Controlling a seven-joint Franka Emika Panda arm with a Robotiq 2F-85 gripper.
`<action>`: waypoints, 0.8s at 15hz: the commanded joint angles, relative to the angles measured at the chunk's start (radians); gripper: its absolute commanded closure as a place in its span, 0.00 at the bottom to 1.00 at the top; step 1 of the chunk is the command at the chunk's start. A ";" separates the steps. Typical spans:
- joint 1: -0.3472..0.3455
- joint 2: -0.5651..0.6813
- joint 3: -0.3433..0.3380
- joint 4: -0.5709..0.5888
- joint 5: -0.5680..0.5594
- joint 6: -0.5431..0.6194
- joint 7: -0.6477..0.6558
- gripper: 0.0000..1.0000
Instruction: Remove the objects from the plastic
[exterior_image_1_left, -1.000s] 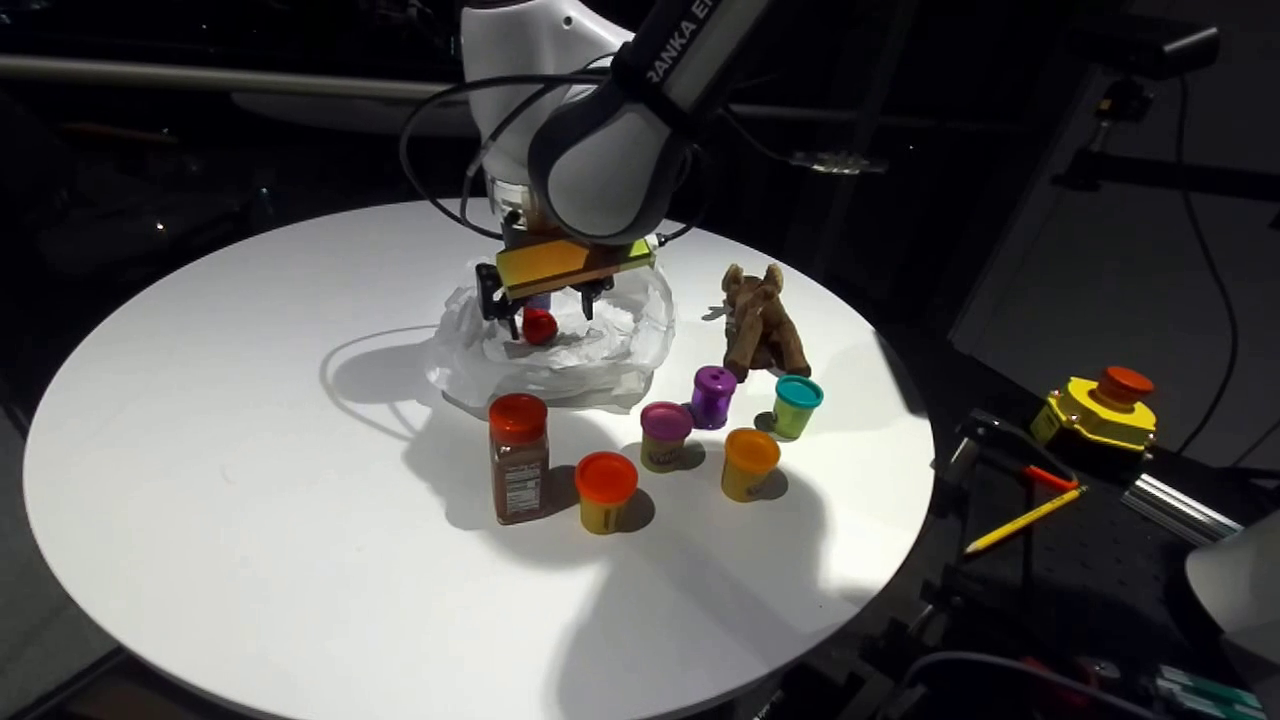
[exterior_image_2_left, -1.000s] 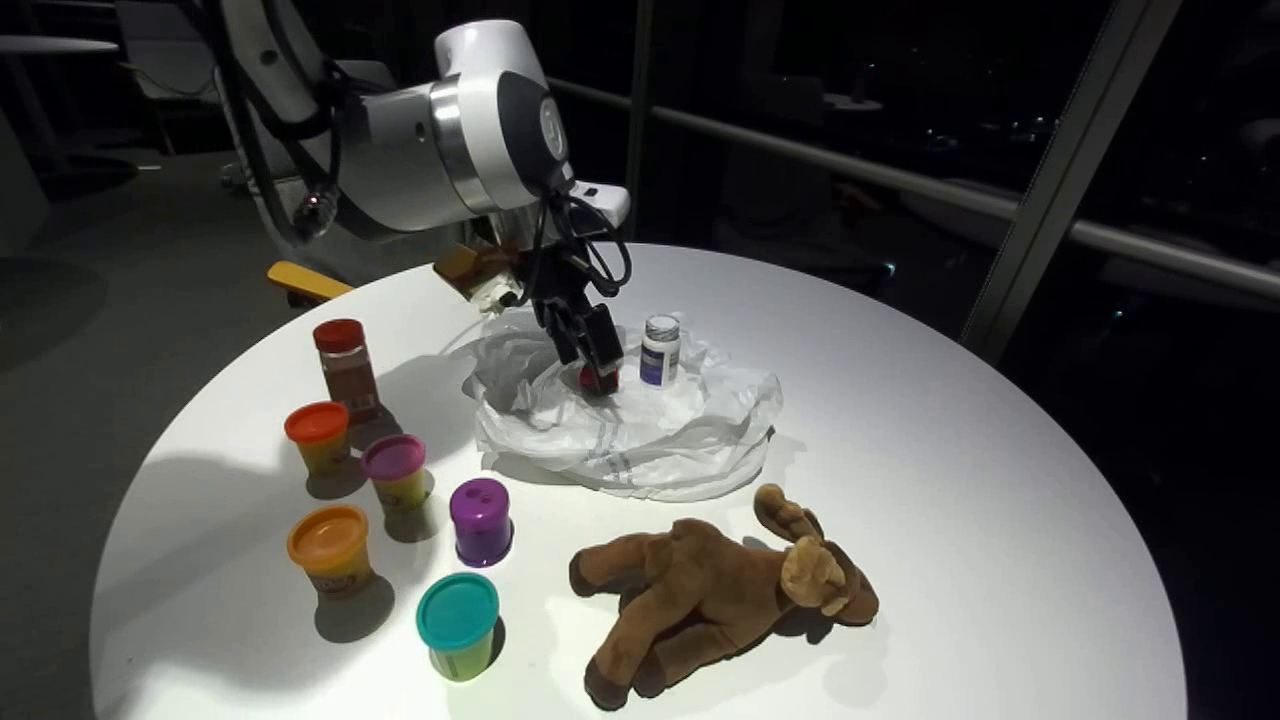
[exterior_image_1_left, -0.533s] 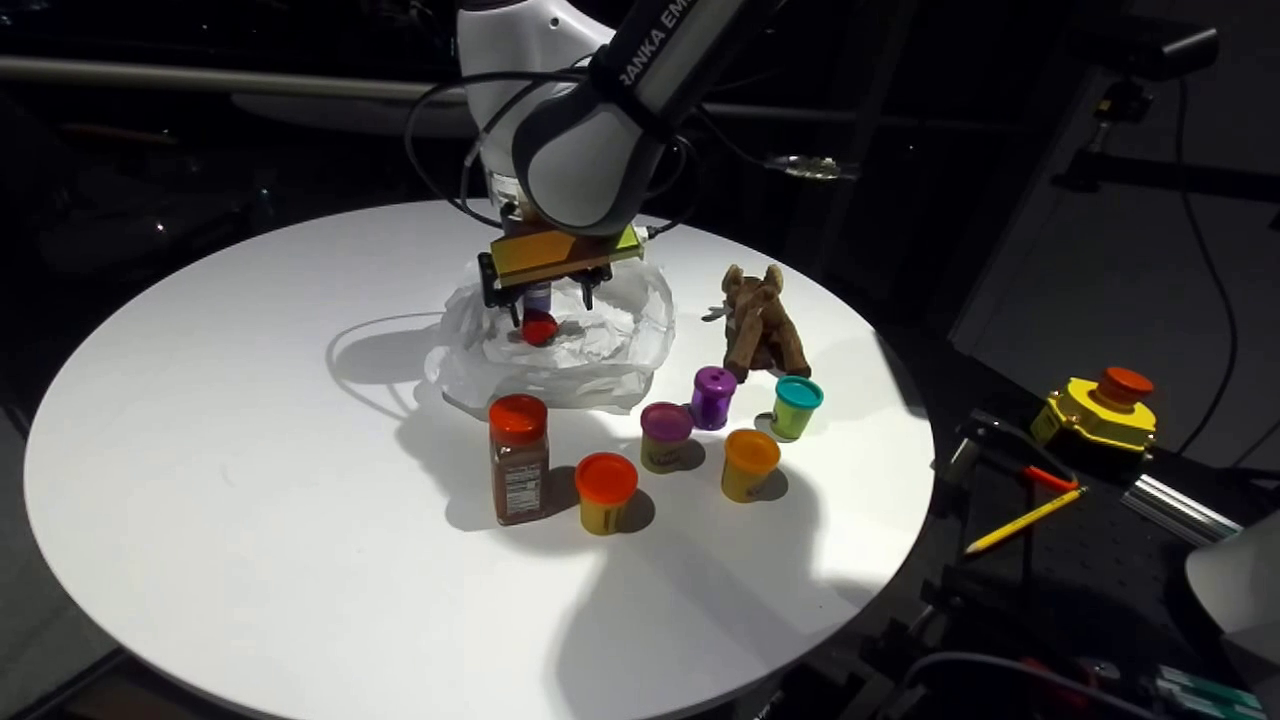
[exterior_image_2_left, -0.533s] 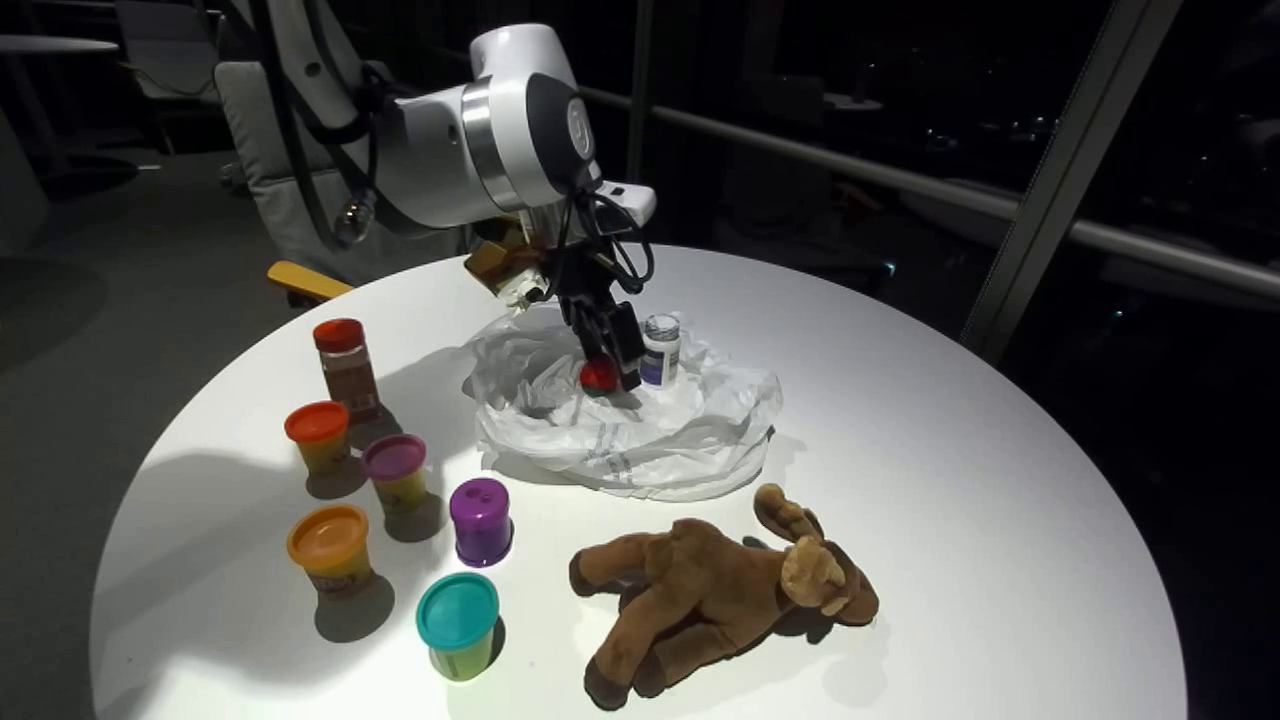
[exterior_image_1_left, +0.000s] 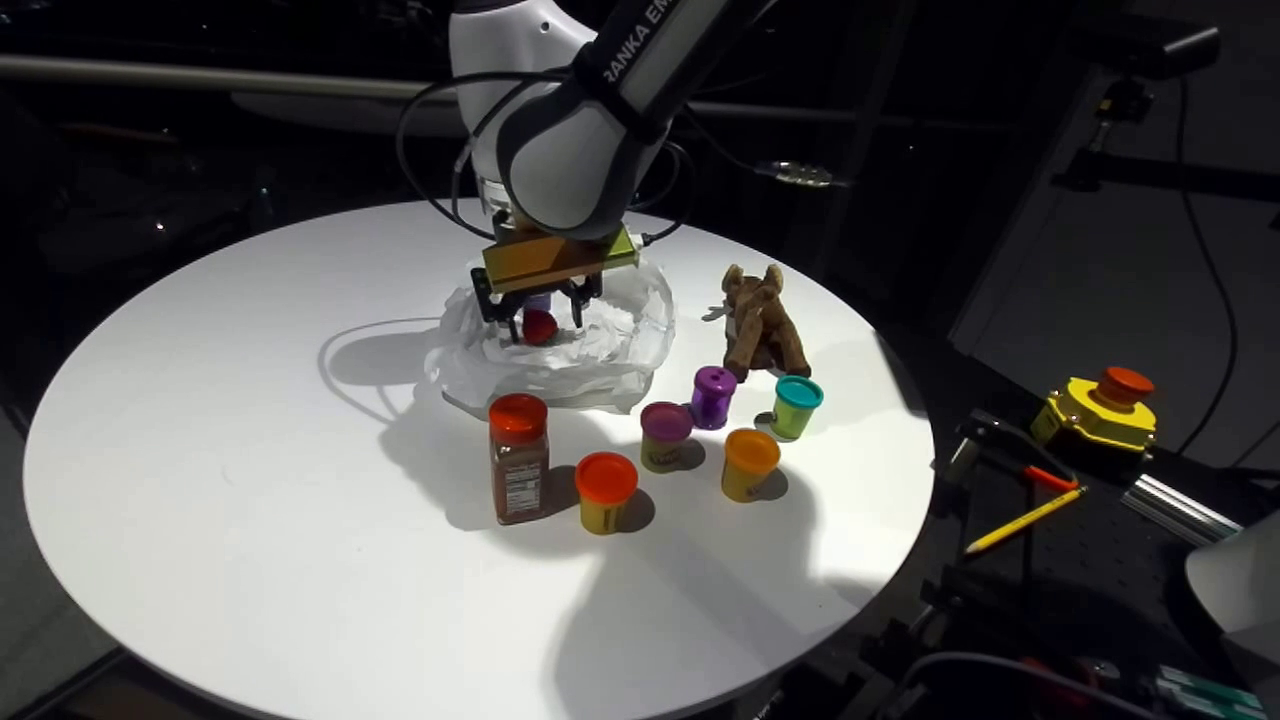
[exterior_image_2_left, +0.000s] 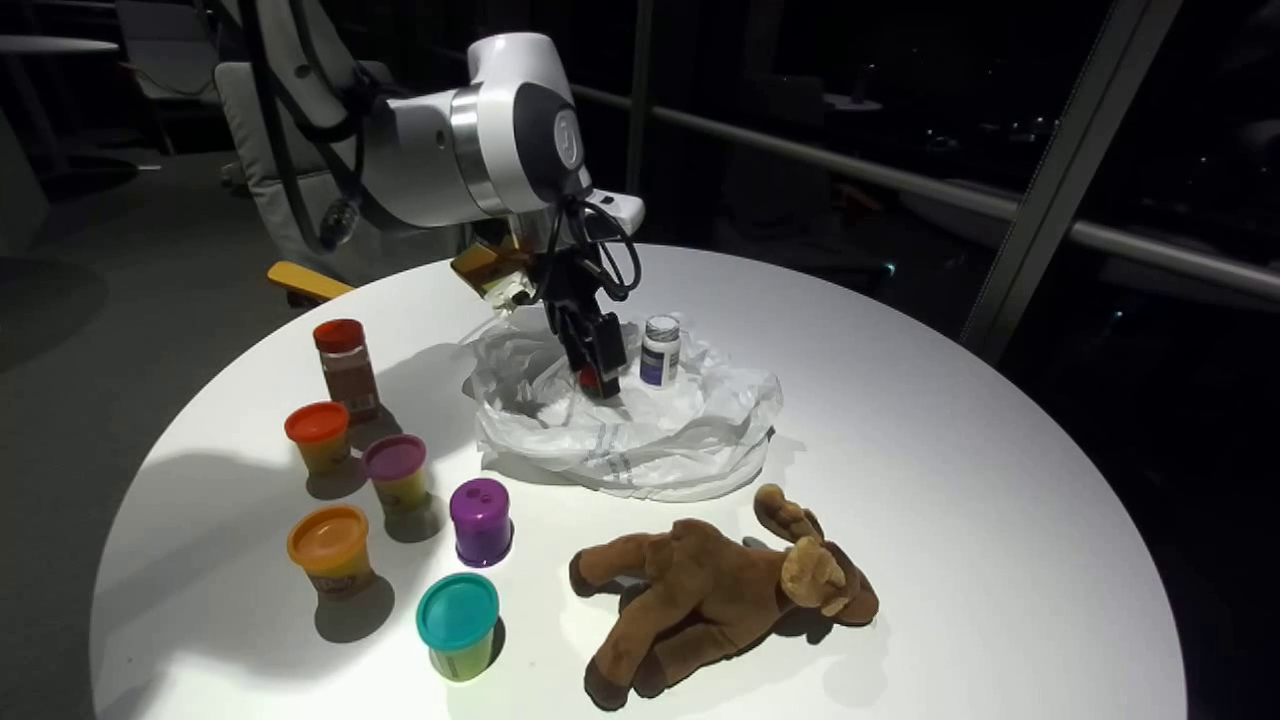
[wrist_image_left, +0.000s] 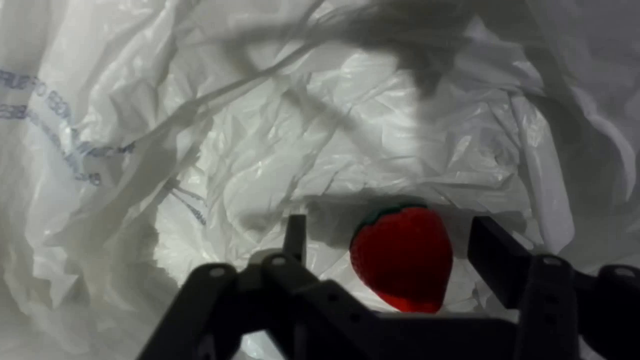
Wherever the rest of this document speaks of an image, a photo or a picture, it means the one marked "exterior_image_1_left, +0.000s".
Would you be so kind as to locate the yellow pencil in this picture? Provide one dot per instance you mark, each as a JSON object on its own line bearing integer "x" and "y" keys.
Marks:
{"x": 1026, "y": 521}

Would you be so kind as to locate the purple dough tub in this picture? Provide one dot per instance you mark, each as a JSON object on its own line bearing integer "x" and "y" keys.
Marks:
{"x": 713, "y": 399}

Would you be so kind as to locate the clear plastic bag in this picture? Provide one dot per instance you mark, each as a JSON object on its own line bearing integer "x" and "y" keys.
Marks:
{"x": 627, "y": 353}

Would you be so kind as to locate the dark mounted camera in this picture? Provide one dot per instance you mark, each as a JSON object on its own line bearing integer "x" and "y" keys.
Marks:
{"x": 1146, "y": 41}

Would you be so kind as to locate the small red ball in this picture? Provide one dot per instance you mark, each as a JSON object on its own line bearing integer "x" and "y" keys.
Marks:
{"x": 539, "y": 325}

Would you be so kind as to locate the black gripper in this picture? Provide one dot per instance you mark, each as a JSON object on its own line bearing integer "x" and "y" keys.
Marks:
{"x": 535, "y": 294}

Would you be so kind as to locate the amber lid dough tub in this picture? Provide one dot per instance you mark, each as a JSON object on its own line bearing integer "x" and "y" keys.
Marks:
{"x": 751, "y": 462}

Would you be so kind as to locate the teal lid dough tub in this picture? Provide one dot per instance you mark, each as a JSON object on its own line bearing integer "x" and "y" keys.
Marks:
{"x": 796, "y": 405}

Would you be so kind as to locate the tan taped mounting block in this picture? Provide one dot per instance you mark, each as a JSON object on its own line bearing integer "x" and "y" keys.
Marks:
{"x": 562, "y": 259}

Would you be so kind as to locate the orange lid dough tub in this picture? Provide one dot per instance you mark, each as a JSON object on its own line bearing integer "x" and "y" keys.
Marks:
{"x": 604, "y": 490}

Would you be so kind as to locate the white rounded object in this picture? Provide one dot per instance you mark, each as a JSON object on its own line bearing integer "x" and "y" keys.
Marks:
{"x": 1241, "y": 586}

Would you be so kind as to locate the aluminium extrusion bar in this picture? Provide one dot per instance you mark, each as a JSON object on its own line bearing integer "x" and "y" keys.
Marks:
{"x": 1180, "y": 504}

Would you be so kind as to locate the magenta lid dough tub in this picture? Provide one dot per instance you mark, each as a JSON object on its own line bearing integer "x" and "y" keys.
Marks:
{"x": 667, "y": 434}

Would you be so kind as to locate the brown plush moose toy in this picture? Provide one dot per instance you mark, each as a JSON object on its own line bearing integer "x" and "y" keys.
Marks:
{"x": 760, "y": 325}

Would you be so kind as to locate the yellow emergency stop button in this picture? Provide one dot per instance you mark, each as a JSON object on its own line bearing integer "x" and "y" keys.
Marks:
{"x": 1103, "y": 411}

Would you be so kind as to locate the horizontal metal window rail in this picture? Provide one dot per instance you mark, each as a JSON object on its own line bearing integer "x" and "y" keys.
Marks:
{"x": 242, "y": 79}

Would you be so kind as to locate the tall spice jar red lid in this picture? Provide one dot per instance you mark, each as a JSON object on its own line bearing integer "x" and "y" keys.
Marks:
{"x": 516, "y": 462}

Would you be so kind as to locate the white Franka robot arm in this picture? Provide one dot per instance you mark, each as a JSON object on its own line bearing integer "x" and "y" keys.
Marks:
{"x": 575, "y": 92}

